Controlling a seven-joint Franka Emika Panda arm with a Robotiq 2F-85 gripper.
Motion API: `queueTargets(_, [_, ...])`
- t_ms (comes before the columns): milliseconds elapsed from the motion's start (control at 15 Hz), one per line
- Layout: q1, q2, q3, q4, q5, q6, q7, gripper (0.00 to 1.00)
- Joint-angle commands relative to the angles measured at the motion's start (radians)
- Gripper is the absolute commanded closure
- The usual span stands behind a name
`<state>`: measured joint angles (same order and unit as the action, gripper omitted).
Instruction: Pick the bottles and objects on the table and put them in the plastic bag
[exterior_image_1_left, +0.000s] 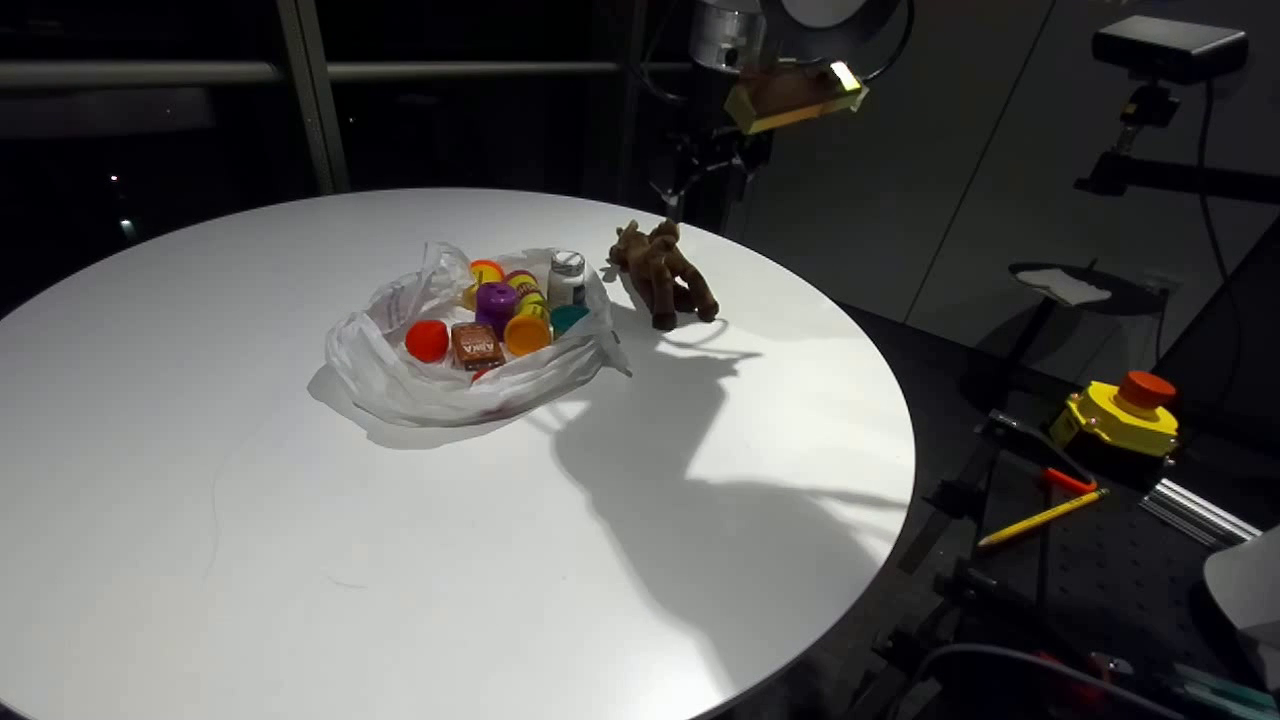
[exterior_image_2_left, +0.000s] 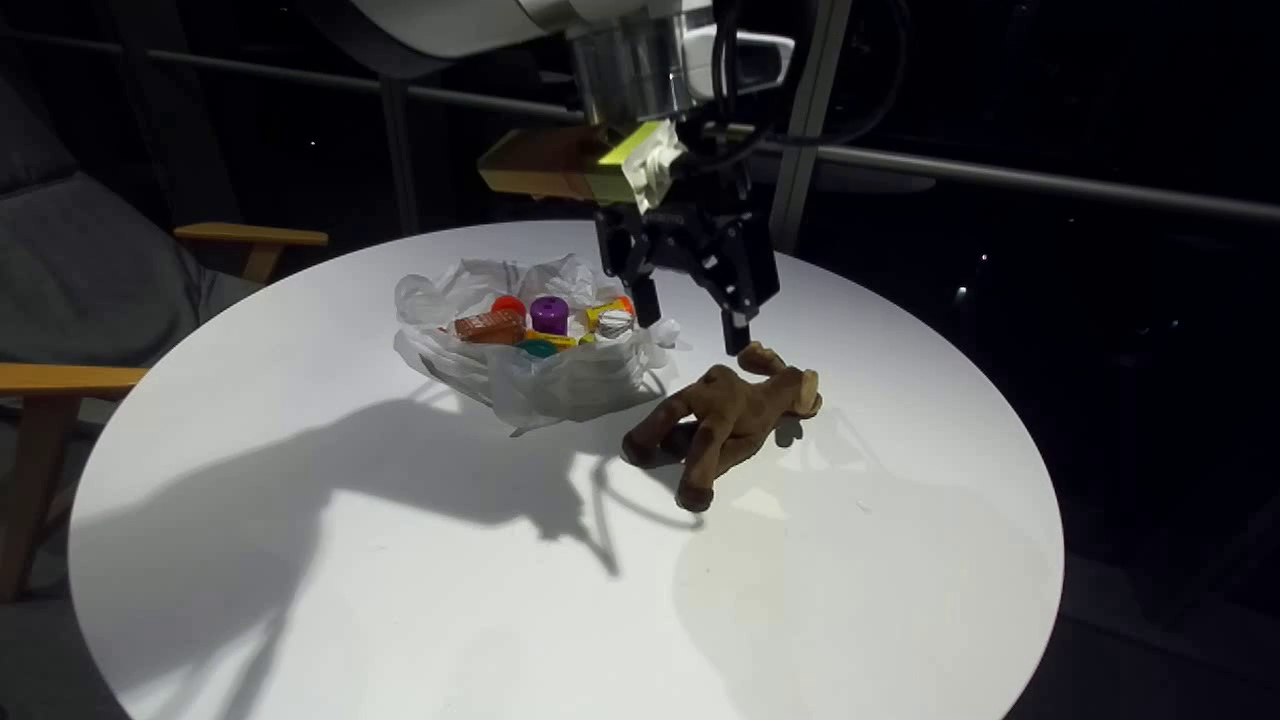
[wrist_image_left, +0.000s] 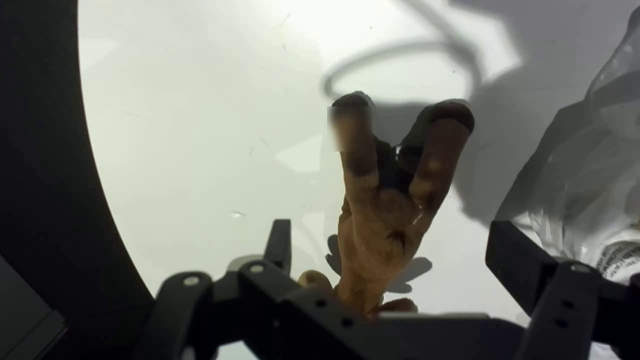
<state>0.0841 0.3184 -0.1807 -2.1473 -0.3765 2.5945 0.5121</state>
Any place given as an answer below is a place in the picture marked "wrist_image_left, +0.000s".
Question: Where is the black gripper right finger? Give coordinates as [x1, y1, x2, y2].
[485, 217, 640, 360]

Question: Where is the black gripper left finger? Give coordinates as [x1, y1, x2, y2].
[125, 217, 349, 360]

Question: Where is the brown plush toy animal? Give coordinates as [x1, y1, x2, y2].
[296, 90, 478, 319]

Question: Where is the white plastic bag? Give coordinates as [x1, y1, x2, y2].
[495, 4, 640, 287]

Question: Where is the dark grey slab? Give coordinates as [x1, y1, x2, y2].
[0, 254, 70, 360]

